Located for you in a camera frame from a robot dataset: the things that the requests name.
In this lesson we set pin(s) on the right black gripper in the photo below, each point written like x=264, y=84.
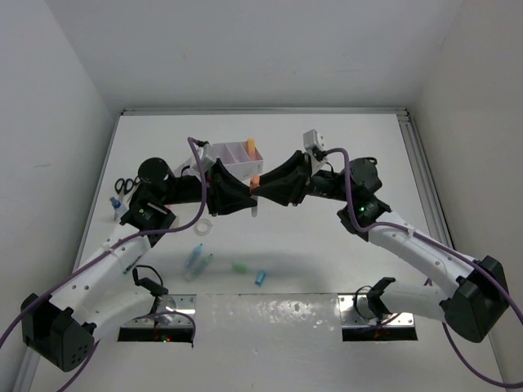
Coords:
x=288, y=192

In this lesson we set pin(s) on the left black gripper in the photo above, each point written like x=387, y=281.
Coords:
x=221, y=181

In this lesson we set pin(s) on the orange marker cap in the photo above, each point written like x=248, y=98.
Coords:
x=254, y=182

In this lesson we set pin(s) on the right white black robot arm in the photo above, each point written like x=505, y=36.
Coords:
x=466, y=294

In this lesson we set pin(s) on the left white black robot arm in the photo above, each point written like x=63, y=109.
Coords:
x=65, y=324

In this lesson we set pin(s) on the white organizer lying tilted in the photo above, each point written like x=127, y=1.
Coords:
x=190, y=167

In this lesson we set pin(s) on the white organizer upright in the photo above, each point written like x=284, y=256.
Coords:
x=239, y=160

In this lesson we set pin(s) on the clear tape roll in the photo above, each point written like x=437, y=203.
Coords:
x=203, y=227

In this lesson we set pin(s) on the blue tipped marker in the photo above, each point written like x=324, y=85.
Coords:
x=193, y=257

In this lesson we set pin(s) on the green marker cap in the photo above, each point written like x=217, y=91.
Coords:
x=239, y=268

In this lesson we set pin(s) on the green tipped marker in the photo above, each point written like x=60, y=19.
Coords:
x=198, y=268

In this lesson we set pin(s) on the blue marker cap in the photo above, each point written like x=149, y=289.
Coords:
x=260, y=278

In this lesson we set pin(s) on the clear glue bottle blue cap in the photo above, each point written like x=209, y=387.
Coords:
x=119, y=207

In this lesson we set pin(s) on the white front cover board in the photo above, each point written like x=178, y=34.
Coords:
x=273, y=343

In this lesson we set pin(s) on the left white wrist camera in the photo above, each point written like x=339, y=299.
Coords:
x=207, y=156

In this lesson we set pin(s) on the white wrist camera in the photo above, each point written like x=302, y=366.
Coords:
x=313, y=141
x=207, y=156

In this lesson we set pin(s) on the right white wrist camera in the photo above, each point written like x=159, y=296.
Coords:
x=313, y=141

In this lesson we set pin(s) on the aluminium frame rail back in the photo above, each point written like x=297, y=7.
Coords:
x=141, y=112

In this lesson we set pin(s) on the black handled scissors right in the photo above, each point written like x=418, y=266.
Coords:
x=136, y=183

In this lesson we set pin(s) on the black handled scissors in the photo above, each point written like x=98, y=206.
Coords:
x=136, y=183
x=124, y=185

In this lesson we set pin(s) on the black handled scissors left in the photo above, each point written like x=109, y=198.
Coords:
x=124, y=185

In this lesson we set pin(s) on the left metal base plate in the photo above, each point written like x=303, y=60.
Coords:
x=174, y=309

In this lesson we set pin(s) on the metal base plate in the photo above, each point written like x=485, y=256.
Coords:
x=174, y=309
x=352, y=318

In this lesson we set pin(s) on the aluminium frame rail right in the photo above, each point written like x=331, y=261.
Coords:
x=432, y=209

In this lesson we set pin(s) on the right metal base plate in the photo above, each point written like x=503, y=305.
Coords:
x=352, y=318

